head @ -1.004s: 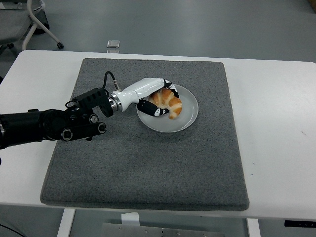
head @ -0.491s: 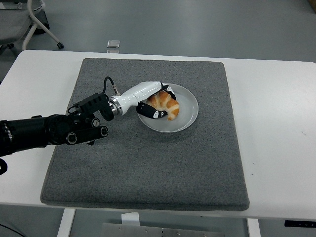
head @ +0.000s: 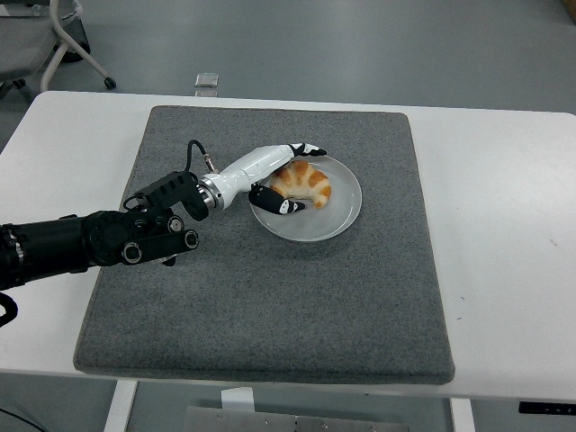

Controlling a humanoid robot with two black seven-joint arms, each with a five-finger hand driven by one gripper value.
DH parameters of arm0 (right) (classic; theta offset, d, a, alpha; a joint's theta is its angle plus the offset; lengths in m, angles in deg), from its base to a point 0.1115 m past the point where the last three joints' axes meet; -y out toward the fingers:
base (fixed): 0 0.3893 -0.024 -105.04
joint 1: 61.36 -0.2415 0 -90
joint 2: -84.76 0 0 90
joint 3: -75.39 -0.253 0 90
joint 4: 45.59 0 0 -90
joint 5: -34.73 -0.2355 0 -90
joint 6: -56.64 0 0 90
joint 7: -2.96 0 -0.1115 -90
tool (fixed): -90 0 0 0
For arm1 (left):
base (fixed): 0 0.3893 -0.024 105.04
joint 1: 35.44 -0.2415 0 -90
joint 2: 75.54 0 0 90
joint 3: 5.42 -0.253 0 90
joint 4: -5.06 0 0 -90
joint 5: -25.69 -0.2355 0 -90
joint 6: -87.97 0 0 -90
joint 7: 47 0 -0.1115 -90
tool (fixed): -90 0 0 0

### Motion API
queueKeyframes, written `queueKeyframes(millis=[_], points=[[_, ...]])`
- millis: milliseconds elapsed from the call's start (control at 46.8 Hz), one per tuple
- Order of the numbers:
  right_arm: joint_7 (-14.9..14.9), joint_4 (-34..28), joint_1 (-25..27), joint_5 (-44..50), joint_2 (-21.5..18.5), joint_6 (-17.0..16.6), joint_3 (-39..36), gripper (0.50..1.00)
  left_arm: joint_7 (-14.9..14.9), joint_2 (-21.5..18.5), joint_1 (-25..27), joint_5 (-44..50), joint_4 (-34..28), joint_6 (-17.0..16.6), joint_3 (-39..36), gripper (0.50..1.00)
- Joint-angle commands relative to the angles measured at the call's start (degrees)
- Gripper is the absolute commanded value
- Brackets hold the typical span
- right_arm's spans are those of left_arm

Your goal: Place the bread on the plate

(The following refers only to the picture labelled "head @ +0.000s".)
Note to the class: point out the golden croissant bread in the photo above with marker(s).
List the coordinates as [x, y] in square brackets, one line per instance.
[306, 182]

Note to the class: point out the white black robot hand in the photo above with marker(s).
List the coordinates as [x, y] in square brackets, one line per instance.
[252, 168]

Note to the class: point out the grey office chair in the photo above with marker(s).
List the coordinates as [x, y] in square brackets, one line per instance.
[27, 40]

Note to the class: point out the grey metal plate with screws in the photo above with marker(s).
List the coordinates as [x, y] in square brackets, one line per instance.
[288, 420]

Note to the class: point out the white table leg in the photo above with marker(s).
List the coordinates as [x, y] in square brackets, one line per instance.
[120, 407]
[462, 416]

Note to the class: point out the white round plate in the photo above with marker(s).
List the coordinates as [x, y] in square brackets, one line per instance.
[333, 216]

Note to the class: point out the brown box corner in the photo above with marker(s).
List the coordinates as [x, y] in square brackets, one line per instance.
[572, 9]

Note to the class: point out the grey felt mat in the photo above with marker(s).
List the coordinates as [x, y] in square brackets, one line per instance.
[252, 306]

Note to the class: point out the black table control panel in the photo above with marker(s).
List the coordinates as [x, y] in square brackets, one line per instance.
[546, 407]

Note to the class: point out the silver floor socket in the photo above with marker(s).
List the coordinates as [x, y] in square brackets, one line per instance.
[207, 79]

